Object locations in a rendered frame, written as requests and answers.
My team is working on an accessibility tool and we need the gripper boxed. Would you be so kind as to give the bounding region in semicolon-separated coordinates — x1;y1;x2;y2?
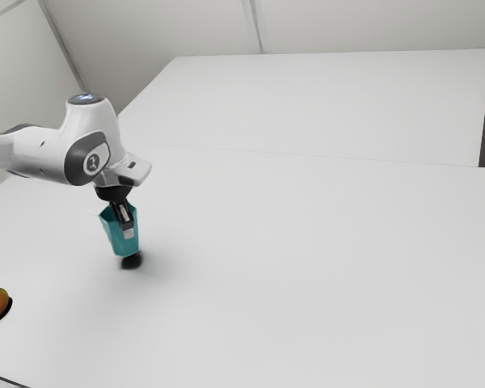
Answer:
94;183;135;240

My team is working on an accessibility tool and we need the teal faceted mug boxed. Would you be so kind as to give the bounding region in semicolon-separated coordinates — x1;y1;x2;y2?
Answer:
97;204;141;257

